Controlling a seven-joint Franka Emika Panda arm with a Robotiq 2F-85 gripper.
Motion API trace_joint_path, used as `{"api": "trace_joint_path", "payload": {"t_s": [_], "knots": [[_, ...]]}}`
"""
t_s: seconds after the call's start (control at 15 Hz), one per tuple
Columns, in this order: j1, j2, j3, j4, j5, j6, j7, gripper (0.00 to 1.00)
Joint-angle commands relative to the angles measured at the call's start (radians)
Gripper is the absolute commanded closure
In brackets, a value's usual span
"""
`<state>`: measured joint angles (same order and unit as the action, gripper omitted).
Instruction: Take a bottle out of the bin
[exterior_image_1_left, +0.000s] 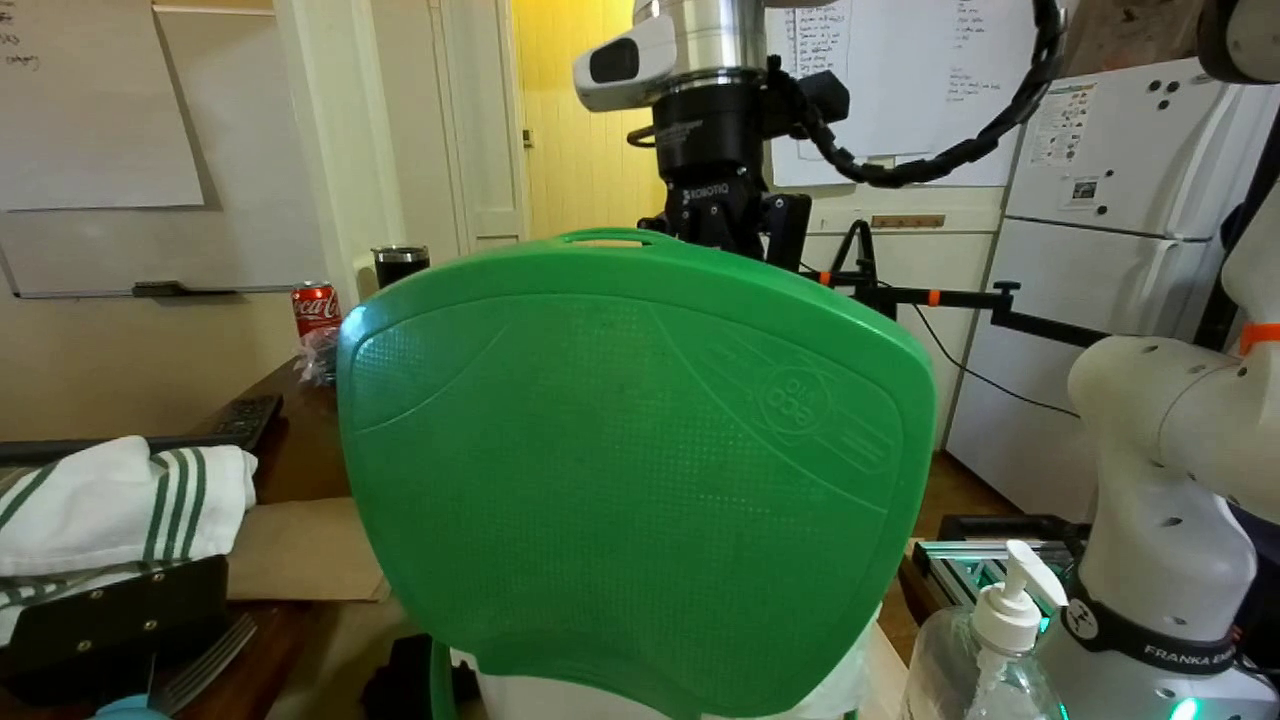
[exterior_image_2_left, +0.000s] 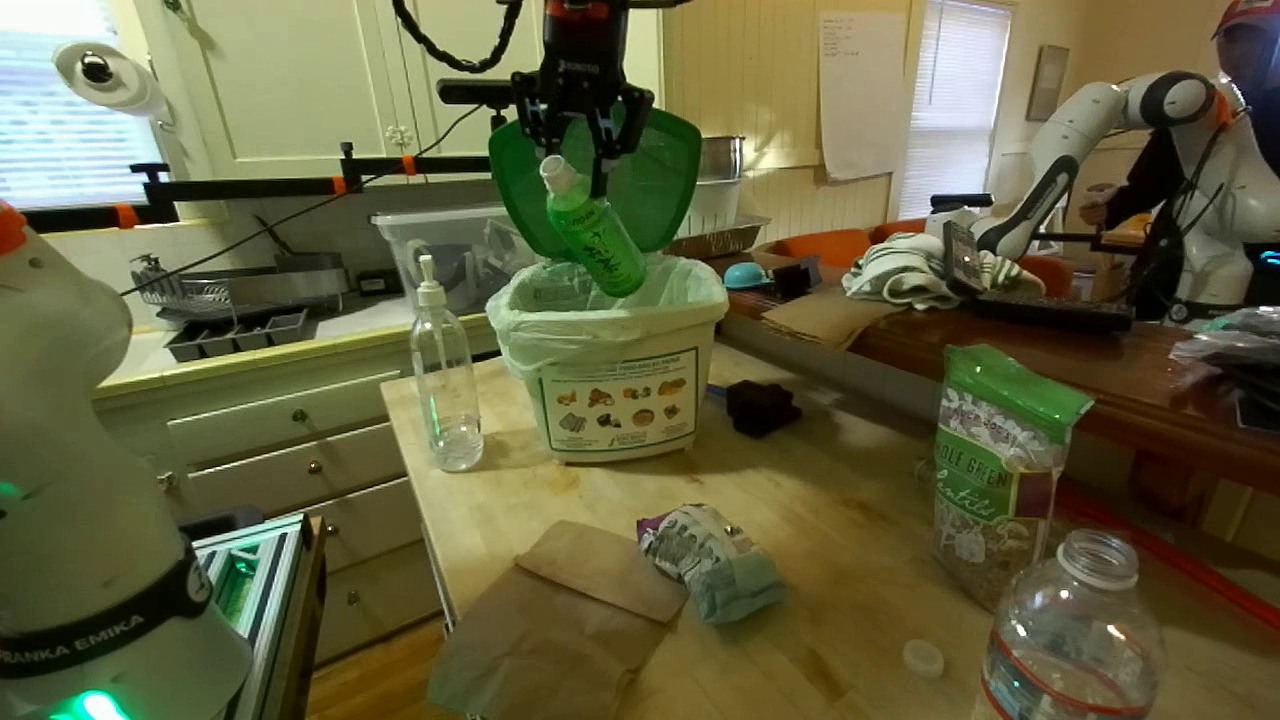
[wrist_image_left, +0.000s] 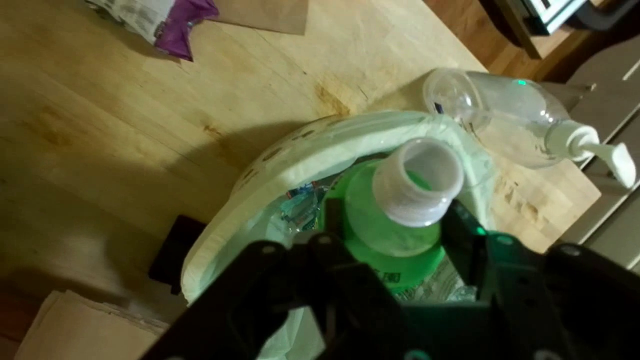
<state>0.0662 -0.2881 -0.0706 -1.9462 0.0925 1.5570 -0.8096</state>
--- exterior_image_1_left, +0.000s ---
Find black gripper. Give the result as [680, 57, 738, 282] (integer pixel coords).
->
[634, 75, 811, 272]

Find flat black tray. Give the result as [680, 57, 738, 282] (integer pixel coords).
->
[0, 390, 288, 470]

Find dark cup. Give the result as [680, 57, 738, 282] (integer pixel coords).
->
[367, 244, 437, 293]

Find thin black wire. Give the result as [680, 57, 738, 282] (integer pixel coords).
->
[910, 306, 1083, 424]

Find white door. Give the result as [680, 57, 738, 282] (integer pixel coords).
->
[425, 0, 530, 247]

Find black box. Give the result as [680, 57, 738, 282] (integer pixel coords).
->
[0, 555, 233, 702]

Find white green striped towel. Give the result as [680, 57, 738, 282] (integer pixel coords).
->
[0, 434, 265, 616]

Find white refrigerator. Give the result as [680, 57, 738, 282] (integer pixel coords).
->
[938, 54, 1280, 530]

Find large blank whiteboard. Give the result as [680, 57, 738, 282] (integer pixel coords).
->
[0, 6, 332, 306]

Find red soda can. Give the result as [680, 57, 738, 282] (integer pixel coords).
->
[288, 282, 345, 343]

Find large green plastic bin lid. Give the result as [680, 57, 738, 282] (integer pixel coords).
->
[332, 226, 938, 720]

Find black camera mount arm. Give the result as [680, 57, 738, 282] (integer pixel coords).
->
[796, 216, 1118, 357]

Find black whiteboard eraser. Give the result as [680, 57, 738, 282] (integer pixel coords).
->
[129, 282, 242, 299]

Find small blank whiteboard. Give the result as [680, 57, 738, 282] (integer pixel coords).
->
[0, 0, 206, 216]

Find clear pump sanitizer bottle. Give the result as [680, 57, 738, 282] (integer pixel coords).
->
[898, 536, 1072, 720]

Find black corrugated cable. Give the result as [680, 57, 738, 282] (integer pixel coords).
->
[764, 0, 1072, 194]

